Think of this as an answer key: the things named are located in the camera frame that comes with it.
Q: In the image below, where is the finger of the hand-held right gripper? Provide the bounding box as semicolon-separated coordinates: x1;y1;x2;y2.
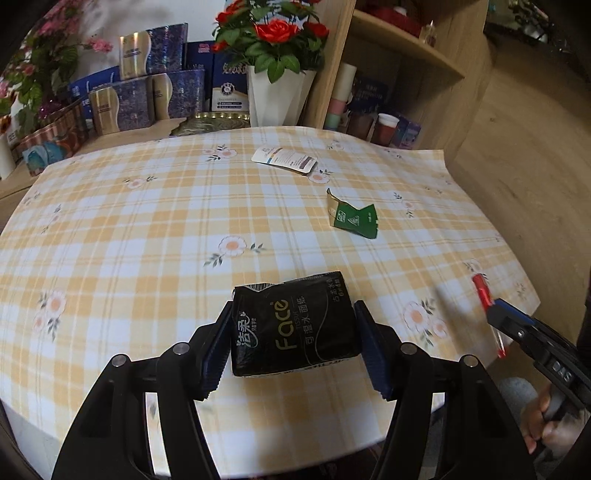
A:
485;298;556;360

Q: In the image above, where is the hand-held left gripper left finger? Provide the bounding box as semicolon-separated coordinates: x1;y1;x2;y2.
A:
51;300;234;480

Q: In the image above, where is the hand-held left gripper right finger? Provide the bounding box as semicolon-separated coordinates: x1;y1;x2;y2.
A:
352;300;539;480

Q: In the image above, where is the clear tube with red caps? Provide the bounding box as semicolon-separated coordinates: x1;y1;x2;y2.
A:
471;273;507;359

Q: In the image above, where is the black tissue pack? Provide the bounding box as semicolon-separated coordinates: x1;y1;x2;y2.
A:
230;271;362;378

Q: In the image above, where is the person's right hand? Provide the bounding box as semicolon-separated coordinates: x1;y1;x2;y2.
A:
525;384;591;459

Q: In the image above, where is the green torn wrapper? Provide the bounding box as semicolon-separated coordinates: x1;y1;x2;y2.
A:
325;188;380;241

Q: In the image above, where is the white printed packet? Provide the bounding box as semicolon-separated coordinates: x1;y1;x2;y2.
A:
251;144;320;175

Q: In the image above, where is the small purple blue box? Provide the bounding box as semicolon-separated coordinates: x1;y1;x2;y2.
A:
394;115;422;149

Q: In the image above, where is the red paper cup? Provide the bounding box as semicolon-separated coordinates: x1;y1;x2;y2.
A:
371;113;398;147

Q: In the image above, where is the wooden shelf unit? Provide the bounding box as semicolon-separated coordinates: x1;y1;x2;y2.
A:
301;0;494;154

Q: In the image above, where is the brown drinking glass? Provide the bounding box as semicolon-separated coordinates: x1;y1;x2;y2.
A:
346;113;375;140

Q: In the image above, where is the gold metal tray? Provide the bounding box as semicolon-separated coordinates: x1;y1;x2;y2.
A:
169;111;253;137

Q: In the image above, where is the stack of pastel paper cups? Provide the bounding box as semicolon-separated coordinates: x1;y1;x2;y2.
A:
322;62;359;131

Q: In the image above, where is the blue and gold gift box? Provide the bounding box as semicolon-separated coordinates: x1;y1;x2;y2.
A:
119;23;189;80
88;78;154;136
150;71;206;121

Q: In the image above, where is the dark blue picture box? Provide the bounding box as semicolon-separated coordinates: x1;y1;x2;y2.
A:
353;78;389;114

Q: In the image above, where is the white faceted flower pot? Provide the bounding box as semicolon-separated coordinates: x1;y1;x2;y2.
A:
246;65;318;127

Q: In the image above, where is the blue and white box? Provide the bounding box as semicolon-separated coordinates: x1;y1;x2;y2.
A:
211;51;253;113

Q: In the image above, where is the white cylindrical vase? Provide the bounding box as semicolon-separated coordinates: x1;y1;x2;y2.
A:
0;133;16;182

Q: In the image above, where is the flat blue box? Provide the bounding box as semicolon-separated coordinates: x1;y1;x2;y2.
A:
68;67;123;106

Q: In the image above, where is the red rose artificial plant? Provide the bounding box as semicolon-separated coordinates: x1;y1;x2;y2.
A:
211;0;331;85

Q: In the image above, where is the red gift basket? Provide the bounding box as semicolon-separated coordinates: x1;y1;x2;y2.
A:
359;0;424;38

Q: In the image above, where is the pink blossom artificial plant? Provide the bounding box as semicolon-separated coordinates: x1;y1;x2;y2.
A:
0;0;115;137

